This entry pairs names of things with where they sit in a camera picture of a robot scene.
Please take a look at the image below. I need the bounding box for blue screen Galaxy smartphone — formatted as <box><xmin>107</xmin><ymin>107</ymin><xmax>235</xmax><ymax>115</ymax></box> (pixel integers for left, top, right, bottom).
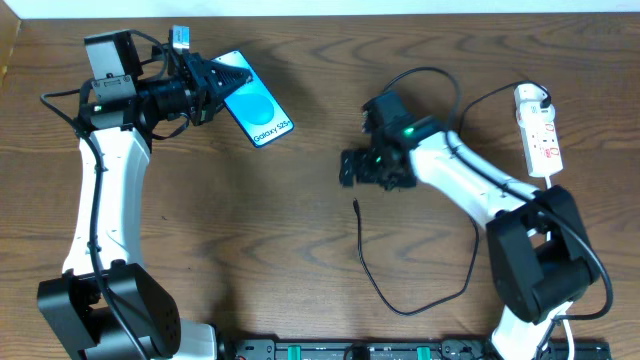
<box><xmin>214</xmin><ymin>50</ymin><xmax>295</xmax><ymax>148</ymax></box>

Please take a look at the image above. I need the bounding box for black USB charging cable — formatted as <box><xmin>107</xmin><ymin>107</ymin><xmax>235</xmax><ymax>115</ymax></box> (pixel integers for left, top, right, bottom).
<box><xmin>352</xmin><ymin>79</ymin><xmax>553</xmax><ymax>317</ymax></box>

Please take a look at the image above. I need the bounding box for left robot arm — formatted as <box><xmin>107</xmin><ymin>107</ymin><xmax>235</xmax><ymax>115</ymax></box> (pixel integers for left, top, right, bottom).
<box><xmin>37</xmin><ymin>26</ymin><xmax>252</xmax><ymax>359</ymax></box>

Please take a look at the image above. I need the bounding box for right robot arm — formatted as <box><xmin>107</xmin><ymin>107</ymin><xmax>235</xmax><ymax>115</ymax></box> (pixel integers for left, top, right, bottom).
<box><xmin>339</xmin><ymin>90</ymin><xmax>613</xmax><ymax>359</ymax></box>

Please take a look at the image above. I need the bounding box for white USB charger plug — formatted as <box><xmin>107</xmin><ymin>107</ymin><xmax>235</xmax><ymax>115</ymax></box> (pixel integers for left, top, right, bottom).
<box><xmin>514</xmin><ymin>83</ymin><xmax>551</xmax><ymax>108</ymax></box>

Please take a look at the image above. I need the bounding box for white power strip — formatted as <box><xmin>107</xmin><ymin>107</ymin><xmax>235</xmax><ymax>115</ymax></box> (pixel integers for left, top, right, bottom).
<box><xmin>516</xmin><ymin>101</ymin><xmax>564</xmax><ymax>178</ymax></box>

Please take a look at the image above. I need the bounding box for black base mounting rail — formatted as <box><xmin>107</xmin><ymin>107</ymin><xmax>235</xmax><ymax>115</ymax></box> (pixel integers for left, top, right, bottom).
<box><xmin>217</xmin><ymin>337</ymin><xmax>612</xmax><ymax>360</ymax></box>

